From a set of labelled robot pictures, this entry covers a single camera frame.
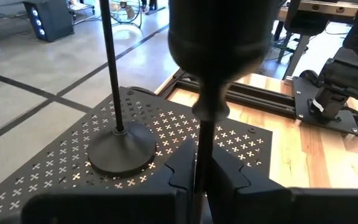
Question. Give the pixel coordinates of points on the black metal candlestick holder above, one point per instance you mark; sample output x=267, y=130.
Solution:
x=222, y=37
x=120, y=155

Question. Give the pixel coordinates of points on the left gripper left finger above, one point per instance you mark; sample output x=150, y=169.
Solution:
x=104, y=208

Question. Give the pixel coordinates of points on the black aluminium table frame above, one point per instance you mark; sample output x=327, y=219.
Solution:
x=259, y=96

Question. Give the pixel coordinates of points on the black perforated metal shelf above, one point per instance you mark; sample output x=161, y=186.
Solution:
x=42, y=186

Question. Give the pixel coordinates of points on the black computer tower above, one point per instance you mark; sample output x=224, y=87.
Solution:
x=54, y=21

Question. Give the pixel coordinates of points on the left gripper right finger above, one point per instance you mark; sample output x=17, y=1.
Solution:
x=291, y=207

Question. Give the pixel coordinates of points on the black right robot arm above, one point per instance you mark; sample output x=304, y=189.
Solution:
x=346, y=74

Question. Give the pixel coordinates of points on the wooden workbench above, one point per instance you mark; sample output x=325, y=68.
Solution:
x=322, y=7

